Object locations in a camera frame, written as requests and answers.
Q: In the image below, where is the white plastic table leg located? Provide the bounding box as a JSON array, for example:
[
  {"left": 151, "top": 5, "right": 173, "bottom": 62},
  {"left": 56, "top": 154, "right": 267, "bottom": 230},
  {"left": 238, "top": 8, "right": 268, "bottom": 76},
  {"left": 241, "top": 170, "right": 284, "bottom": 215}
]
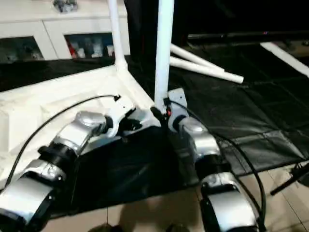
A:
[
  {"left": 169, "top": 43, "right": 225, "bottom": 73},
  {"left": 169, "top": 56, "right": 245, "bottom": 85},
  {"left": 107, "top": 0, "right": 129, "bottom": 73},
  {"left": 154, "top": 0, "right": 175, "bottom": 110}
]

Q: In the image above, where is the white plastic table top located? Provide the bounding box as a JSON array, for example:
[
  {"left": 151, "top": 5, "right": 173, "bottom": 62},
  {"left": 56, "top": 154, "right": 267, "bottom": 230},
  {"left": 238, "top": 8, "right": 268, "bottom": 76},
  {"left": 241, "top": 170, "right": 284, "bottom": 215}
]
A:
[{"left": 0, "top": 64, "right": 163, "bottom": 190}]

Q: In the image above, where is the black work mat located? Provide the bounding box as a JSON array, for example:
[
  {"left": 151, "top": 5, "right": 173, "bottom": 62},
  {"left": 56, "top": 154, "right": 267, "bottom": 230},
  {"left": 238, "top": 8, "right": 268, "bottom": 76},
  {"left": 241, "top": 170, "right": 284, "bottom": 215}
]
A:
[{"left": 0, "top": 41, "right": 309, "bottom": 216}]

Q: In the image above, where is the white bottle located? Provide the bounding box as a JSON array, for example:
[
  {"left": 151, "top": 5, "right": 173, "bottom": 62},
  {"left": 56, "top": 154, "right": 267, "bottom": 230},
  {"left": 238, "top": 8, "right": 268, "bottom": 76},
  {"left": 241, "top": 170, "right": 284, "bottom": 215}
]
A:
[{"left": 92, "top": 41, "right": 101, "bottom": 58}]

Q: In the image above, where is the red bottle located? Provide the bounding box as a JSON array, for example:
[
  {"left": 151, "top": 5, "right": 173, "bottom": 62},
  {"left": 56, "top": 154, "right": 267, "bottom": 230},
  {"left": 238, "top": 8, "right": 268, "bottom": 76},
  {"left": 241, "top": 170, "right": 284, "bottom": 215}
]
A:
[{"left": 68, "top": 41, "right": 78, "bottom": 58}]

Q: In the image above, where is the grey metallic ornament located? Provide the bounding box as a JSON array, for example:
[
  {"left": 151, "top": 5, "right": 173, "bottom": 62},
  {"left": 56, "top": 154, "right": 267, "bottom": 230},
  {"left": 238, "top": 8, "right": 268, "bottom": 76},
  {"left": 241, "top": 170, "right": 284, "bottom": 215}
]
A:
[{"left": 53, "top": 0, "right": 79, "bottom": 13}]

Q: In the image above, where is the white glass door cabinet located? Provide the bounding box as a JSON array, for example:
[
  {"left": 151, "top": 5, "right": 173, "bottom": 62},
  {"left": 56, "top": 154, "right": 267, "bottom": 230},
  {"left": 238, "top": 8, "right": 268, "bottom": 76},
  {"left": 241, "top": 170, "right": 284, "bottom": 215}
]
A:
[{"left": 0, "top": 0, "right": 131, "bottom": 61}]

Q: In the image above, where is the black stand foot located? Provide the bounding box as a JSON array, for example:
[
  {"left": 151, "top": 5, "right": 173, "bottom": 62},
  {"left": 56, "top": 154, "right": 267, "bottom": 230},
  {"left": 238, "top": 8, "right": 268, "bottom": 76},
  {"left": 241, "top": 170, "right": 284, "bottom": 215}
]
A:
[{"left": 269, "top": 163, "right": 309, "bottom": 197}]

